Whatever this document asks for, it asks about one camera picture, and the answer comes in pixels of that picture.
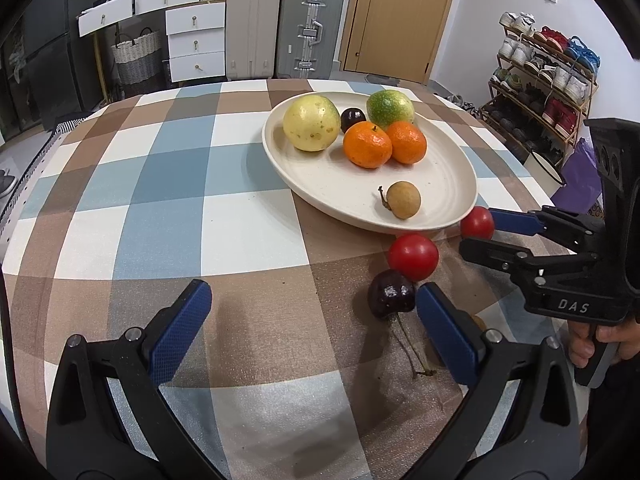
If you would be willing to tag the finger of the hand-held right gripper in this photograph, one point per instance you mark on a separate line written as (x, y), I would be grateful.
(495, 252)
(515, 221)

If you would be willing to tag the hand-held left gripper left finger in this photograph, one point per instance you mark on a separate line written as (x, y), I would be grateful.
(180, 332)

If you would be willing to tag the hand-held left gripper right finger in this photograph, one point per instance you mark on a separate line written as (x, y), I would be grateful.
(445, 335)

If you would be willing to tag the red cherry tomato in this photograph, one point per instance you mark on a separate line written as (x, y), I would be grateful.
(413, 256)
(477, 223)

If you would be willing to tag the dark cherry with stem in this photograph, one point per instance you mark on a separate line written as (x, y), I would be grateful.
(391, 293)

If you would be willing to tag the brown longan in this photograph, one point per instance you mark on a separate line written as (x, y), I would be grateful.
(405, 200)

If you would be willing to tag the orange mandarin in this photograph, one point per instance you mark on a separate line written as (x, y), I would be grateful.
(367, 145)
(409, 142)

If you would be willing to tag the green citrus fruit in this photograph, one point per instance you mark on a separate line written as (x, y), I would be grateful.
(390, 107)

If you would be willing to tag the cream round plate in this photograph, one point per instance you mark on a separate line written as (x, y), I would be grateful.
(340, 185)

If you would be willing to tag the dark plum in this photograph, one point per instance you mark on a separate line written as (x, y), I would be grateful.
(351, 119)

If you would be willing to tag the yellow passion fruit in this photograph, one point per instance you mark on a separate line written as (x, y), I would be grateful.
(311, 122)

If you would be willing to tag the person's right hand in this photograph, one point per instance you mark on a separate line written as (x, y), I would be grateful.
(579, 347)

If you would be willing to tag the white bucket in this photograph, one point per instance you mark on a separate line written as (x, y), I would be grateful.
(542, 167)

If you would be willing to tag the purple bag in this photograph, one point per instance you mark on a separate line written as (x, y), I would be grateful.
(582, 180)

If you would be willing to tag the wooden shoe rack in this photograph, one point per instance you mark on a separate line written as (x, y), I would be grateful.
(537, 110)

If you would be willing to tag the checked tablecloth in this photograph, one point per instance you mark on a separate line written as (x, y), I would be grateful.
(175, 210)

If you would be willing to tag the scattered sneakers group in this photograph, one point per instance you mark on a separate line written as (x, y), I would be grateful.
(462, 104)

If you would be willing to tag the shelved shoes collection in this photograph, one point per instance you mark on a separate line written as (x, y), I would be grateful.
(545, 60)

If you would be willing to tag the grey door mat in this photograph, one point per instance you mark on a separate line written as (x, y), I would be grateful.
(380, 79)

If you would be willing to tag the grey slippers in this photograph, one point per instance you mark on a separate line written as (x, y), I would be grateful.
(5, 182)

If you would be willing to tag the wooden door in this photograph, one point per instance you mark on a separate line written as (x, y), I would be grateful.
(395, 20)

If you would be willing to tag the striped cloth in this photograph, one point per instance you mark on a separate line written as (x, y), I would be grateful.
(70, 124)

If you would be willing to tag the woven laundry basket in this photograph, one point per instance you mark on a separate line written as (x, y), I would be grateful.
(137, 57)

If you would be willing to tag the silver suitcase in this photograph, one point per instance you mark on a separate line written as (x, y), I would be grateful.
(310, 30)

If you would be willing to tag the white drawer cabinet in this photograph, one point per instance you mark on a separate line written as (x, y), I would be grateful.
(195, 40)

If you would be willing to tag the dark glass wardrobe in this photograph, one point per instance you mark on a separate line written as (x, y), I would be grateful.
(12, 70)

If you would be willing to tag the beige suitcase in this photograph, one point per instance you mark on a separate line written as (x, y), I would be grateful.
(252, 25)

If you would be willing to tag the white desk with drawers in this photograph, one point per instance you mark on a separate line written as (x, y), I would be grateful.
(150, 2)

